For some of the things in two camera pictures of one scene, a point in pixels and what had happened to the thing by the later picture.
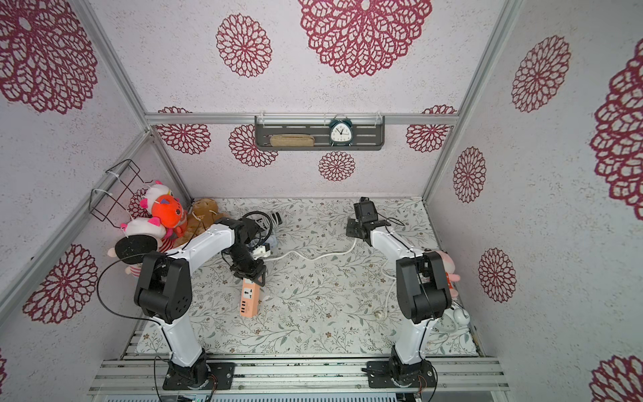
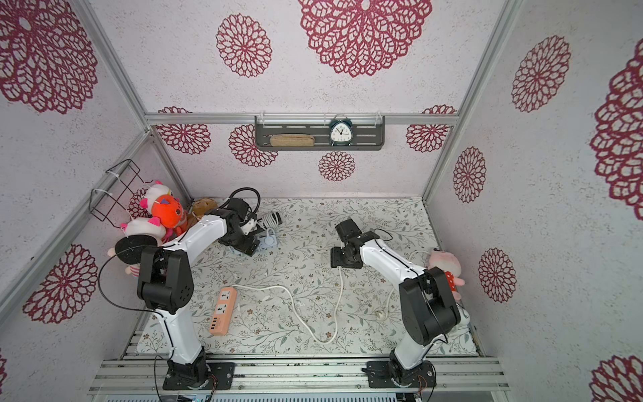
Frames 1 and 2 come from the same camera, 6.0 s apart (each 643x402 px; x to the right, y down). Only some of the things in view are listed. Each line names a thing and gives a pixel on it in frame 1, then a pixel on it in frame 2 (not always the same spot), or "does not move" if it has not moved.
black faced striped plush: x=142 y=237 does not move
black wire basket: x=110 y=201 does not move
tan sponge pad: x=291 y=140 does not move
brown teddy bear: x=203 y=214 does not move
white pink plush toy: x=152 y=193 does not move
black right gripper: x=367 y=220 -> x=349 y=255
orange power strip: x=249 y=298 -> x=223 y=311
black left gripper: x=259 y=269 -> x=246 y=246
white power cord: x=381 y=314 -> x=334 y=333
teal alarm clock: x=341 y=131 does not move
